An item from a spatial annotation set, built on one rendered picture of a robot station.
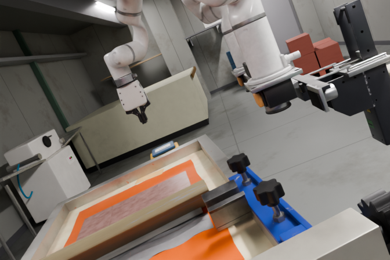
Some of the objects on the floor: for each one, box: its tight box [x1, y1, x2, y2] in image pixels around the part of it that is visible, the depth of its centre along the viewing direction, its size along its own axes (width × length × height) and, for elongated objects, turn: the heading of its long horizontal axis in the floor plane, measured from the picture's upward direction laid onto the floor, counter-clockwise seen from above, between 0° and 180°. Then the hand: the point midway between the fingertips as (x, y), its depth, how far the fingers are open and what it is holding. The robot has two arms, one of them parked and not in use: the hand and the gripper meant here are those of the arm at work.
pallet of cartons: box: [286, 33, 345, 77], centre depth 592 cm, size 130×99×76 cm
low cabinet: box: [66, 66, 209, 174], centre depth 672 cm, size 203×249×94 cm
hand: (143, 118), depth 130 cm, fingers closed
